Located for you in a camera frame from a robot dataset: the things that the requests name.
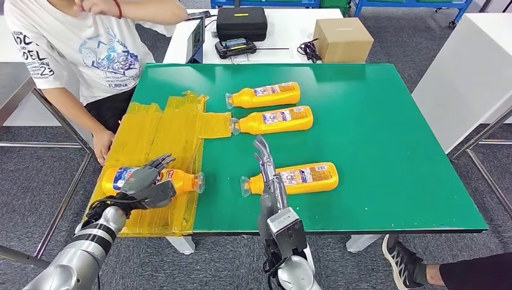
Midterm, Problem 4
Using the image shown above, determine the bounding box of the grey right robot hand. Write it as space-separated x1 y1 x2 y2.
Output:
252 135 289 241

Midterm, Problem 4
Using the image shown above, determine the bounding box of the person's left hand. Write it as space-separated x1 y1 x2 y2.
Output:
74 0 116 17

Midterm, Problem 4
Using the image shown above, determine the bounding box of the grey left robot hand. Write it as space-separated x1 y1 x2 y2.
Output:
120 153 178 211

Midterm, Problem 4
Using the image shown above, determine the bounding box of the person's right hand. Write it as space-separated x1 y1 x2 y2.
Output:
92 129 117 166

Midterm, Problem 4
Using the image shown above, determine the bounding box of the orange detergent bottle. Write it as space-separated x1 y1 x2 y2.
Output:
101 166 206 198
231 105 315 137
240 162 340 199
225 82 302 111

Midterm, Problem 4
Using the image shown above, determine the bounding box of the white table foot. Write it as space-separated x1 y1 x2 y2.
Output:
345 234 385 254
165 236 196 256

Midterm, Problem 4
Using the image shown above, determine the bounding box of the yellow plastic sheet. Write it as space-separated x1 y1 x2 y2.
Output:
82 91 234 237

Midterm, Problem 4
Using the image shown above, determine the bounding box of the dark tablet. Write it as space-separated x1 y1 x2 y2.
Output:
185 16 206 65

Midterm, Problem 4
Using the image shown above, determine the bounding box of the black handheld controller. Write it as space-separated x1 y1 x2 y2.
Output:
214 37 258 60

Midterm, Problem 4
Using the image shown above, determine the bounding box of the black carrying case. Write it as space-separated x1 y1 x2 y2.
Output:
216 7 269 44

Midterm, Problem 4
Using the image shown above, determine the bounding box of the white table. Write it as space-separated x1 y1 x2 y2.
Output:
163 8 366 65

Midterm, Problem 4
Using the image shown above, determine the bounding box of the cardboard box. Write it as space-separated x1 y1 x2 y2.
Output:
312 17 375 65

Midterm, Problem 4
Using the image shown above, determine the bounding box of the white cabinet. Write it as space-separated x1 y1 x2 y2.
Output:
412 13 512 155

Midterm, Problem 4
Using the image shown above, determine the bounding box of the blue metal rack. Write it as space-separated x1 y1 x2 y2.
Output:
211 0 475 28

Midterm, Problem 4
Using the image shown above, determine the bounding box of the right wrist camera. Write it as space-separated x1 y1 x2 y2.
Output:
266 207 309 260

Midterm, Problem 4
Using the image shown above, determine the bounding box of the steel table frame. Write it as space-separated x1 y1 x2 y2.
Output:
450 107 512 221
0 78 95 269

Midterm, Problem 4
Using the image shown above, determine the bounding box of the black cable bundle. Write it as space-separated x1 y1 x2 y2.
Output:
296 37 323 65

